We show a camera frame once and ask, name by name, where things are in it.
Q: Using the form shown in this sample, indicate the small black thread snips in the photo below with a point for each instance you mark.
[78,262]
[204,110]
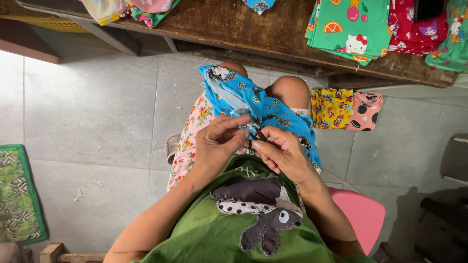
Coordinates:
[259,134]

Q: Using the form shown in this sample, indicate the blue cartoon print garment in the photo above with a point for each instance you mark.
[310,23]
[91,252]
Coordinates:
[252,98]

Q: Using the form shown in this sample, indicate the grey stool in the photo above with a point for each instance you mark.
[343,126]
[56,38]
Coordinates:
[457,160]

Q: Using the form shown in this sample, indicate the person's left hand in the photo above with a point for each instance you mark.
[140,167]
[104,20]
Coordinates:
[210,149]

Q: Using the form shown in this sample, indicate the person's pink floral shorts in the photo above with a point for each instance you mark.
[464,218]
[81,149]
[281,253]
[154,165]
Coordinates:
[193,135]

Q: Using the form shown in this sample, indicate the pink plastic stool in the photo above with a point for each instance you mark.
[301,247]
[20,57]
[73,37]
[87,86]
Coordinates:
[360,215]

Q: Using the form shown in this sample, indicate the green pink floral fabric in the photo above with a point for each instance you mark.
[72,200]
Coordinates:
[151,12]

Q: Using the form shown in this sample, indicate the brown wooden bench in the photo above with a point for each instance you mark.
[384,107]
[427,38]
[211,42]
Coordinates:
[25,42]

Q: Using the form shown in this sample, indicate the black phone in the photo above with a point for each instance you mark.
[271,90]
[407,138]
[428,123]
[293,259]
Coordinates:
[428,9]

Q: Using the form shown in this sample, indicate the green bordered leaf print mat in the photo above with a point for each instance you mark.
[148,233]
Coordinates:
[16,195]

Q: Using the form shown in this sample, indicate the green cartoon print fabric stack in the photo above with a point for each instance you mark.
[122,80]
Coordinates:
[453,47]

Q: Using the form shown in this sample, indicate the white thread scraps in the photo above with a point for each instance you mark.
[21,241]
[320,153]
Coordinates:
[246,171]

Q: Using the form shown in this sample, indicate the grey slipper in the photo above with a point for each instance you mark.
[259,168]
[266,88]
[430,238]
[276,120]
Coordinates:
[172,148]

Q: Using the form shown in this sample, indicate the person's right hand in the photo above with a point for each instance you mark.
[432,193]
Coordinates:
[289,155]

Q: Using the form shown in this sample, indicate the yellow mouse print fabric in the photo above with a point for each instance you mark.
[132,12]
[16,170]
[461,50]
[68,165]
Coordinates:
[331,109]

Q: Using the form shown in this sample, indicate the dark chair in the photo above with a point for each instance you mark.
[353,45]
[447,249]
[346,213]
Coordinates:
[444,226]

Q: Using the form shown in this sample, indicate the yellow plastic crate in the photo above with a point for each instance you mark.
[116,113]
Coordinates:
[44,18]

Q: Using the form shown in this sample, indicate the pink black spotted fabric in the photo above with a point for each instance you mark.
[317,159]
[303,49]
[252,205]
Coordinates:
[365,111]

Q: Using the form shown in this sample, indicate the red cartoon print folded fabric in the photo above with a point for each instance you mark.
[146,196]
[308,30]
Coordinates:
[406,33]

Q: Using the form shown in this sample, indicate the pale yellow pink print fabric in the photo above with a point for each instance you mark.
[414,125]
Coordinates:
[104,9]

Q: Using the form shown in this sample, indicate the person's green applique shirt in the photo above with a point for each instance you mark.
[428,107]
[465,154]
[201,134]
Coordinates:
[219,230]

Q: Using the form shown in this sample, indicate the small blue print fabric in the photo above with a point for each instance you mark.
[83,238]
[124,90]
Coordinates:
[257,5]

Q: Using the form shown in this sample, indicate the person's legs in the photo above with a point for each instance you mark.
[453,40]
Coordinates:
[290,91]

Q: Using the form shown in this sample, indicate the brown wooden table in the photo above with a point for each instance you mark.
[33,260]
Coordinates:
[234,25]

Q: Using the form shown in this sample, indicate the green cat print folded fabric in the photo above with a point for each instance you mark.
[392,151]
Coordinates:
[347,25]

